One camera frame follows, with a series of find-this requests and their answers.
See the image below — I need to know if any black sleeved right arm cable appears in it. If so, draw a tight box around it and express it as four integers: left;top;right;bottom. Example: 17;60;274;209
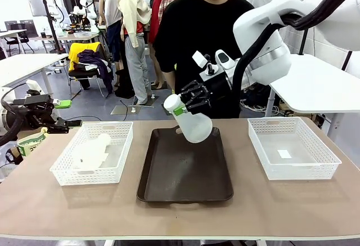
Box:
229;0;358;102

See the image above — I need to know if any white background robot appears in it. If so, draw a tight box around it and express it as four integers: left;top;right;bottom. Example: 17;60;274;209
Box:
72;0;98;29

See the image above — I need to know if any white side table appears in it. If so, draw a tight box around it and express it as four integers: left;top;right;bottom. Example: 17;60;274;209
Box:
0;53;70;89
268;53;360;114

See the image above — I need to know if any mannequin with cream jacket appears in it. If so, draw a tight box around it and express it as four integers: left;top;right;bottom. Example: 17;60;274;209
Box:
116;0;154;106

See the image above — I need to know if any white paper label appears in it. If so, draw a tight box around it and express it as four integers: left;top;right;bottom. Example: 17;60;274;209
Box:
277;149;294;160

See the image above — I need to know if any black tripod stand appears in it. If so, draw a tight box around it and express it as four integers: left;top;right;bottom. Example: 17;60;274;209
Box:
341;50;354;71
299;29;310;56
39;0;66;55

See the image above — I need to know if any dark brown plastic tray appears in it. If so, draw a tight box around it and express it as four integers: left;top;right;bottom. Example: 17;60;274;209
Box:
136;126;235;204

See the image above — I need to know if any cluttered background desk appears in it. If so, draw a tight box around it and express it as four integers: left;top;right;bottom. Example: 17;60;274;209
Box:
28;30;101;52

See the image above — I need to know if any white board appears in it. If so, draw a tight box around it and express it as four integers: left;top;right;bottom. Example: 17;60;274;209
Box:
25;0;49;17

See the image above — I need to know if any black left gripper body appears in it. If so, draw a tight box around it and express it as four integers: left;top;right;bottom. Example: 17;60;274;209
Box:
13;93;56;130

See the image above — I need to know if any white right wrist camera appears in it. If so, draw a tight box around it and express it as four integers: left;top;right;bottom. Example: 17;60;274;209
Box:
192;50;221;81

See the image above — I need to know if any black office chair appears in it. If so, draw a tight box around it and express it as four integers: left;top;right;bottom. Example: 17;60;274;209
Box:
4;23;35;55

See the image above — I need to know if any person in black sweater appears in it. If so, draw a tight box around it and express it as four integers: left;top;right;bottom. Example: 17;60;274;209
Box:
153;0;255;120

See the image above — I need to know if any purple garment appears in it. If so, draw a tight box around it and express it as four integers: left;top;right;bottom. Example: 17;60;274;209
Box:
77;49;114;95

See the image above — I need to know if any yellow garment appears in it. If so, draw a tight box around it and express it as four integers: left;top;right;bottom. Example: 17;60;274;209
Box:
69;42;101;72

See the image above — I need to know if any white plastic conical flask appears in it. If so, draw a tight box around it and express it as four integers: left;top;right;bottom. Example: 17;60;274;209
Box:
163;93;213;144
73;133;112;171

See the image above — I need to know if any white perforated plastic basket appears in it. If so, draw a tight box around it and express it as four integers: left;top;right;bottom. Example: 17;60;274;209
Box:
247;117;343;181
49;121;134;186

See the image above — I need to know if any grey mannequin base plate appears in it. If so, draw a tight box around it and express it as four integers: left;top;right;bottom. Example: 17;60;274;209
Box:
110;102;156;115

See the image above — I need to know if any mannequin with white tank top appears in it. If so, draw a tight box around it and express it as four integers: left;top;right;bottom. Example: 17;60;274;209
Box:
98;0;124;69

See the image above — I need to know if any black sleeved left arm cable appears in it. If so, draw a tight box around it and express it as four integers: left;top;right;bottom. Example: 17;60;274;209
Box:
0;87;26;147

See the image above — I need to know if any metal frame chair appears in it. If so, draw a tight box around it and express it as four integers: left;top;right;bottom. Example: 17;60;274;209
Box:
68;42;113;99

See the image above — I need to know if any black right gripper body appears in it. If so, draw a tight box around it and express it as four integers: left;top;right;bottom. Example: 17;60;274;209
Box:
200;73;233;102

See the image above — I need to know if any white sack with green print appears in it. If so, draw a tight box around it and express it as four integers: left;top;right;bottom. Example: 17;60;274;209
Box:
16;127;48;157

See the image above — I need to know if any black sleeved arm cable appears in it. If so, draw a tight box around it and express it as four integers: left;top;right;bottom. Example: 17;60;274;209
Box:
229;0;358;102
0;87;26;147

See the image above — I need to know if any mannequin with red clothes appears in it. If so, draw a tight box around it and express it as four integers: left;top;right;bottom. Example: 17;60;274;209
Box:
140;0;165;44

